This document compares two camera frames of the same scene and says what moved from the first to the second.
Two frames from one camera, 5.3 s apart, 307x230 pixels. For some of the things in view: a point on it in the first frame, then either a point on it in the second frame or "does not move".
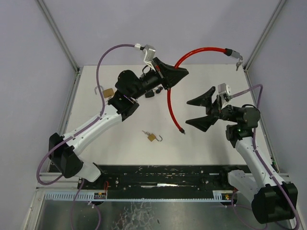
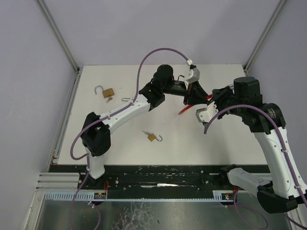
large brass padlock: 106,93 does not move
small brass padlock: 151,136 does not move
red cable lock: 234,55 -> 206,97
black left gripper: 162,76 -> 188,96
